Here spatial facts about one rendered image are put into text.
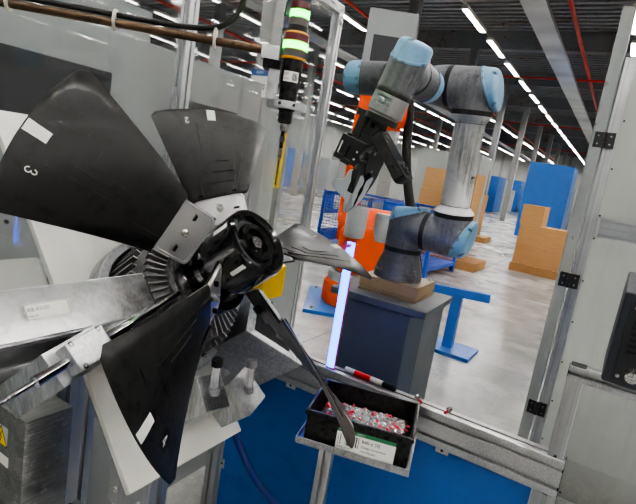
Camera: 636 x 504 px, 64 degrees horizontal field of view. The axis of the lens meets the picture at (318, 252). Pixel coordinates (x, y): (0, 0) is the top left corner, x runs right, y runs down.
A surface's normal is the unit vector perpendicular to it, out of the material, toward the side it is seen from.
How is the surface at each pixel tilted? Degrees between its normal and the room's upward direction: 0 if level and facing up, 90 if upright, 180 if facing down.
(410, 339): 90
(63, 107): 72
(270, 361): 124
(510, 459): 90
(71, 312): 50
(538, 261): 90
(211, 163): 46
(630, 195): 90
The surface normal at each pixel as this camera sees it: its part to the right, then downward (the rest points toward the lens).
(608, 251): -0.52, 0.07
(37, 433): 0.84, 0.22
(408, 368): 0.27, 0.21
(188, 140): 0.16, -0.52
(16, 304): 0.75, -0.45
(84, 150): 0.61, 0.05
